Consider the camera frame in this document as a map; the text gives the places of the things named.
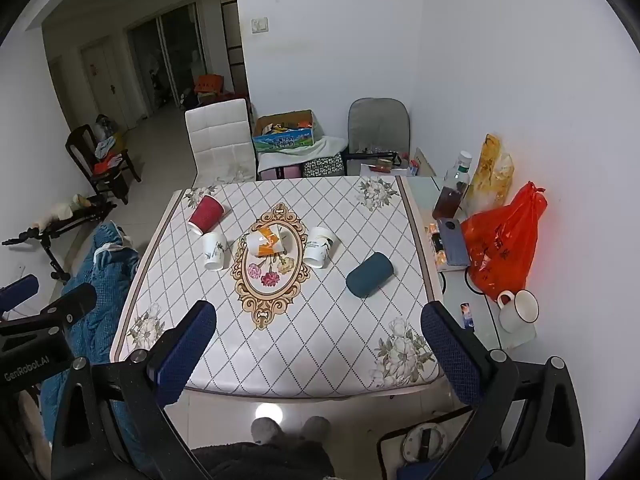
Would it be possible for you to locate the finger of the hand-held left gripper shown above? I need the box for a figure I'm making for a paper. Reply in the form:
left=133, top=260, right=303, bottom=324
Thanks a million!
left=0, top=274, right=40, bottom=312
left=46, top=282, right=98, bottom=329

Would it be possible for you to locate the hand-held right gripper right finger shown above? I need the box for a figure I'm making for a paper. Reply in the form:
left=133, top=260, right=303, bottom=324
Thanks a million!
left=420, top=303, right=587, bottom=480

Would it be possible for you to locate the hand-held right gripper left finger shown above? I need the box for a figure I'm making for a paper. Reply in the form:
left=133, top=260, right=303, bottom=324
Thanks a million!
left=50, top=300, right=218, bottom=480

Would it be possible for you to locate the white cup with plant print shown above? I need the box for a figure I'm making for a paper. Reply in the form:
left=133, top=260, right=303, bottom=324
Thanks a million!
left=202, top=232, right=228, bottom=272

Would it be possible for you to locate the teal cup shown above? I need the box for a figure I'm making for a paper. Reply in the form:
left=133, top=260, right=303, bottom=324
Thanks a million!
left=345, top=252, right=395, bottom=298

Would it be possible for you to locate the orange and white paper cup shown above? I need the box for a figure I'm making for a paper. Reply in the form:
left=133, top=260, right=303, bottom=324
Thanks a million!
left=246, top=224, right=291, bottom=259

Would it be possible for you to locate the red paper cup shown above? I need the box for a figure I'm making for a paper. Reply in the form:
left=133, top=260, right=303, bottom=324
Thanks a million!
left=188, top=194, right=225, bottom=236

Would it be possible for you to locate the white cup with green band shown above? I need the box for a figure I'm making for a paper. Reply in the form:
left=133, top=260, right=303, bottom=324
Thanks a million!
left=303, top=226, right=334, bottom=269

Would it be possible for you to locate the blue quilted blanket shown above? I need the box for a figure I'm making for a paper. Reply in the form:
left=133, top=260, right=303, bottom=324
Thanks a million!
left=39, top=220, right=152, bottom=467

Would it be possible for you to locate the glass side table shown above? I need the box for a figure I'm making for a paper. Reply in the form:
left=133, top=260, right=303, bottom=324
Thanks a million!
left=400, top=174, right=540, bottom=352

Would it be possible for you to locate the black tripod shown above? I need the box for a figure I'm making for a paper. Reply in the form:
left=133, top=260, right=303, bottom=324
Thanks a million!
left=1, top=199, right=119, bottom=285

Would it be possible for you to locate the white enamel mug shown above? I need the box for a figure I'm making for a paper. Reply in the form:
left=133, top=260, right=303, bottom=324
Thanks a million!
left=495, top=288, right=541, bottom=334

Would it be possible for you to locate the white round scale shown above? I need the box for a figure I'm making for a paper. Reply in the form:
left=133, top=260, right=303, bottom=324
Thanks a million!
left=402, top=422, right=446, bottom=464

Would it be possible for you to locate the orange snack packet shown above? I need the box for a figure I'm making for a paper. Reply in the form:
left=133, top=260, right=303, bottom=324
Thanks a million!
left=426, top=222, right=451, bottom=274

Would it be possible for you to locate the grey fuzzy slipper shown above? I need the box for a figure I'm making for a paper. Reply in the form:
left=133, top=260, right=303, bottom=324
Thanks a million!
left=250, top=416, right=281, bottom=447
left=298, top=415, right=332, bottom=446

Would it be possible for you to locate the grey flat box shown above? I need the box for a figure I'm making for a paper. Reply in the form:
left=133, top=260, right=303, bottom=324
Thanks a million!
left=435, top=217, right=472, bottom=267

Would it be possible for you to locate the orange plastic bag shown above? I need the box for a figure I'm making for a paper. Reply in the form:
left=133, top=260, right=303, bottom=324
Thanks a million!
left=459, top=181, right=549, bottom=303

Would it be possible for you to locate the floral diamond pattern tablecloth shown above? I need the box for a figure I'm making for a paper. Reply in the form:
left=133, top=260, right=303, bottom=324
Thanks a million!
left=109, top=175, right=447, bottom=402

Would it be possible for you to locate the person's dark clothing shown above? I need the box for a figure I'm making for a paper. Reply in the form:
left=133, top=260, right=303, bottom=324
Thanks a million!
left=192, top=440, right=336, bottom=480

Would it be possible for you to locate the pile of clothes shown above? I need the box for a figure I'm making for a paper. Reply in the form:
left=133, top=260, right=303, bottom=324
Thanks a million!
left=91, top=114, right=127, bottom=177

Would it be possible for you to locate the dark wooden chair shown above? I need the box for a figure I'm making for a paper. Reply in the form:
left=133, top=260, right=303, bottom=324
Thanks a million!
left=64, top=123, right=143, bottom=205

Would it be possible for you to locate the clear bottle with brown liquid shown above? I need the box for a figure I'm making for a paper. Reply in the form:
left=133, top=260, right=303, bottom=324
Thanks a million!
left=432, top=150, right=474, bottom=220

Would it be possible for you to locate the yellow plastic bag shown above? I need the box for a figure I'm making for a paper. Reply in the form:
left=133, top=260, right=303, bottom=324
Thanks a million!
left=462, top=133, right=515, bottom=217

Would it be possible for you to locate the cardboard sheet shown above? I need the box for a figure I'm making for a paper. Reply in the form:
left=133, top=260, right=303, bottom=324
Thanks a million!
left=412, top=147, right=437, bottom=177

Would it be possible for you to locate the wooden door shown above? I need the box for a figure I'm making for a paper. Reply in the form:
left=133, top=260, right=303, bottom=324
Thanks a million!
left=79, top=39, right=130, bottom=132

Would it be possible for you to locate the white padded chair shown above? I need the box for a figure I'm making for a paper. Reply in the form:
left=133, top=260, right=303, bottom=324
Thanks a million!
left=184, top=98, right=259, bottom=187

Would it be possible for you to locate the black and white patterned bag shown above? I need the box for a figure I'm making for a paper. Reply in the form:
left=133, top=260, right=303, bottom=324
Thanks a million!
left=302, top=153, right=346, bottom=179

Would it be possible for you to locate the grey cushioned chair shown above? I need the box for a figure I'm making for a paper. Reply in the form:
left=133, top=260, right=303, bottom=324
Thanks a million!
left=346, top=97, right=412, bottom=177

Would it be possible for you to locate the printed cardboard box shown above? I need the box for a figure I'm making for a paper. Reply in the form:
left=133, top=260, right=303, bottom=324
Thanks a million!
left=251, top=108, right=321, bottom=155

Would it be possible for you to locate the white cloth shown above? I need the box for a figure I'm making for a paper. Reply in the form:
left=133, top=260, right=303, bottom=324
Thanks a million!
left=257, top=135, right=349, bottom=172

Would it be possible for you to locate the glass sliding door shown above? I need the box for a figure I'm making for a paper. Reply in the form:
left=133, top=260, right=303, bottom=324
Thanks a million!
left=126, top=2, right=208, bottom=117

